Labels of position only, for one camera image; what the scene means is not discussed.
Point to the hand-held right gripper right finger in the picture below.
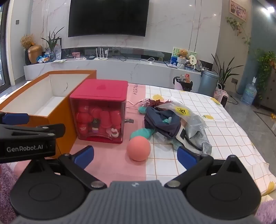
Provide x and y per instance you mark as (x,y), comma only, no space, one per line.
(186,157)

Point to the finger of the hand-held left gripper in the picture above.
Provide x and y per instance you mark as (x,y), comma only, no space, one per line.
(32,131)
(16,118)

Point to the red transparent box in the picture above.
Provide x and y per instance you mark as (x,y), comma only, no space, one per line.
(99,90)

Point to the grey plastic bag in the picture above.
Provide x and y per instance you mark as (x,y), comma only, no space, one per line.
(201,140)

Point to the white round fan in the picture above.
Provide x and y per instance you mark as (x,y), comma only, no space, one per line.
(193,62)

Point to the bushy green plant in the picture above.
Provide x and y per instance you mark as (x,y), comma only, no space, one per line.
(265,64)

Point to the small oranges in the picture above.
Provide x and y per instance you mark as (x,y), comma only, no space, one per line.
(273,116)

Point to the pink bin black liner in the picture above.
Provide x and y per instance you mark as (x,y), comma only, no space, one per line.
(183,85)

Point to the blue water jug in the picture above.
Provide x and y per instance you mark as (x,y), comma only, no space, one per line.
(249,93)

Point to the clear plastic bag yellow label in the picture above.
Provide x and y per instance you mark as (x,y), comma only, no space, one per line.
(183,111)

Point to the pink card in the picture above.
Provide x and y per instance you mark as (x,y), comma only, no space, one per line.
(76,55)

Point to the pink flat box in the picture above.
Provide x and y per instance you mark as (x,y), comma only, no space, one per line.
(120,170)

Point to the white marble console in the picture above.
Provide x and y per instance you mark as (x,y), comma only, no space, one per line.
(118,69)

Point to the pink ball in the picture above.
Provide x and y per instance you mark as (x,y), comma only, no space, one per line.
(138,149)

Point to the hanging vine plant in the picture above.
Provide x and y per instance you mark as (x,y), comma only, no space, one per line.
(236,24)

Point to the purple fluffy garment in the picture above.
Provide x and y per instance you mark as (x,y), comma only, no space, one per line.
(6,193)

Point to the grey trash can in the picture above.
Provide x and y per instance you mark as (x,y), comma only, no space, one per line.
(208,84)

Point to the white router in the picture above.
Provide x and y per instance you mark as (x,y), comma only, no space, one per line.
(102,57)

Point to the black wall television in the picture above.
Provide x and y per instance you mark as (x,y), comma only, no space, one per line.
(107,17)

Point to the green poster card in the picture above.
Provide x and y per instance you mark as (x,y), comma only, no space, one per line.
(175,52)

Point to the navy cloth bag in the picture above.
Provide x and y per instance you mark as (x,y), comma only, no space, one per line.
(156,117)

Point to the tall leaf floor plant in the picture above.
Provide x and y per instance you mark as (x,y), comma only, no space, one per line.
(224,73)

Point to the gold vase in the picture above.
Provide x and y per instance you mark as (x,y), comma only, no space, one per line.
(34,55)

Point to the maroon cloth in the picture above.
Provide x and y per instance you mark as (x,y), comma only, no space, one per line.
(156,102)

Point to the brown teddy bear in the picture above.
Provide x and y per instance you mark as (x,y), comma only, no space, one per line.
(183,53)

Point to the clear plastic bottle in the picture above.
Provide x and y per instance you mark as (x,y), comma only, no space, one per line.
(57,51)

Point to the green leafy potted plant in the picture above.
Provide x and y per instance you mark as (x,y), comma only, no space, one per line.
(51,41)

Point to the framed wall picture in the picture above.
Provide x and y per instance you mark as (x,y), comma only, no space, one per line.
(237,10)

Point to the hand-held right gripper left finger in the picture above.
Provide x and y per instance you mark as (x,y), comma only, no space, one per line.
(84,156)

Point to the dried flower bunch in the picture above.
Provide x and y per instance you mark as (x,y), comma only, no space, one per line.
(27,41)

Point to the blue snack packet pile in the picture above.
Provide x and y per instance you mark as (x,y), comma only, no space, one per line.
(44,58)

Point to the grey drawer cabinet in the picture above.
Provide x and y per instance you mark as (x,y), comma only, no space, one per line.
(269,92)

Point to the pink heater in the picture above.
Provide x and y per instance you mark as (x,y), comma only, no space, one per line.
(224,99)

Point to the orange cardboard box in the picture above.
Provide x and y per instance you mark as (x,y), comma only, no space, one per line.
(61,127)

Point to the woven basket bag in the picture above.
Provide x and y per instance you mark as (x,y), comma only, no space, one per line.
(217,92)

